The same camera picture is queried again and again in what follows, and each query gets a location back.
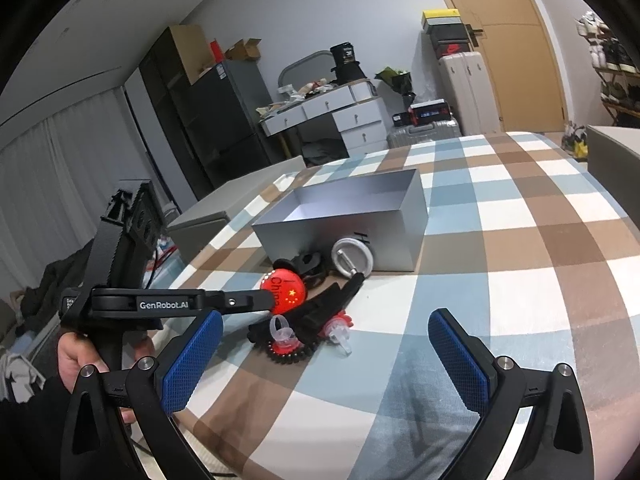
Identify silver suitcase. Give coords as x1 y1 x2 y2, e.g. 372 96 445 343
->
386 119 462 150

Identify person's left hand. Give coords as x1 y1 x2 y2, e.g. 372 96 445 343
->
56 332 137 426

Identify tall cardboard box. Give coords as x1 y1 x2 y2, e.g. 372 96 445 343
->
167 25 214 86

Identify grey cardboard box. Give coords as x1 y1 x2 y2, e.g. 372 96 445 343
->
251 168 430 273

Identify white suitcase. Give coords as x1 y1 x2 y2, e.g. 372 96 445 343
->
437 51 501 136

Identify dark wrapped flower bouquet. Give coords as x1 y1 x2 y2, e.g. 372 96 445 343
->
375 66 418 109

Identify pile of desk clutter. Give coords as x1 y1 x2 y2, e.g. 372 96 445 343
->
280 77 342 100

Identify black bead bracelet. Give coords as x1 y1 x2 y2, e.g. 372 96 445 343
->
262 340 314 365

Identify long black hair clip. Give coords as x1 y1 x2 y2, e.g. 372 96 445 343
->
295 275 364 342

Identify round silver hand mirror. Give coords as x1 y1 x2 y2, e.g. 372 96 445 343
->
331 236 375 279

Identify clear ring with red base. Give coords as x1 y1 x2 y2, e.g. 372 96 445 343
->
269 315 301 348
321 312 355 357

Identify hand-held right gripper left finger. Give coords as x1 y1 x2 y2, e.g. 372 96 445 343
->
60 310 224 480

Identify black toy lizard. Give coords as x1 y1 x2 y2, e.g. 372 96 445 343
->
248 282 346 347

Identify grey framed mirror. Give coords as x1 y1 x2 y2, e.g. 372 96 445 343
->
278 51 333 93

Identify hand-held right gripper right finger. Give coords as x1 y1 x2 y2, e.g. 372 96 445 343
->
427 308 598 480

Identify black hair claw clip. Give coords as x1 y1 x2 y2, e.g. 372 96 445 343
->
272 250 332 289

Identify red round badge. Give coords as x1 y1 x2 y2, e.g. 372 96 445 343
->
261 270 306 313

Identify wooden shoe rack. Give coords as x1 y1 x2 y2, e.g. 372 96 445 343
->
595 62 640 131

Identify wooden door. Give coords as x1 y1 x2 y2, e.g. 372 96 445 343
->
422 0 568 133

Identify white curtains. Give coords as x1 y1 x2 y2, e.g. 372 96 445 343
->
0 85 151 301

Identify yellow lid shoe box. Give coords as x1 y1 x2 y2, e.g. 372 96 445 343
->
421 9 461 33

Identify black refrigerator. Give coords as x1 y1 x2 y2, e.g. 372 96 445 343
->
140 57 273 201

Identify white dressing table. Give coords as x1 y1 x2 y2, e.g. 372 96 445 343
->
259 80 391 161

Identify open cardboard box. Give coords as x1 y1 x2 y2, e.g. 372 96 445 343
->
225 39 263 62

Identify yellow bag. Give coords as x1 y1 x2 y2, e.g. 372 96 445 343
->
562 122 591 159

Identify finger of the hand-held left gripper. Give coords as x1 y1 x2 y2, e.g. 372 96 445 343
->
200 287 281 314

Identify red and black shoe box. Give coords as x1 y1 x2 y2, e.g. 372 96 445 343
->
431 40 473 61

